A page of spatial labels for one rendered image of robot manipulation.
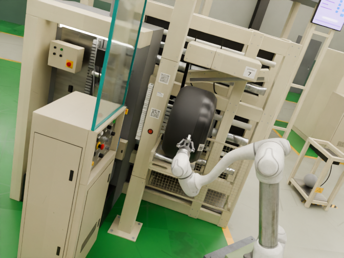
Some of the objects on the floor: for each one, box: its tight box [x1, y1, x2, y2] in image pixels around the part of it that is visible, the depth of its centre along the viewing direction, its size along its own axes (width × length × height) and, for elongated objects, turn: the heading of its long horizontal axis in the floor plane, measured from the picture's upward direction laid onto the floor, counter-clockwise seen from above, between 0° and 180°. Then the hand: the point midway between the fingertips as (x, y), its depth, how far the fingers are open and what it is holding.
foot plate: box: [108, 214, 143, 242], centre depth 299 cm, size 27×27×2 cm
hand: (188, 138), depth 224 cm, fingers closed
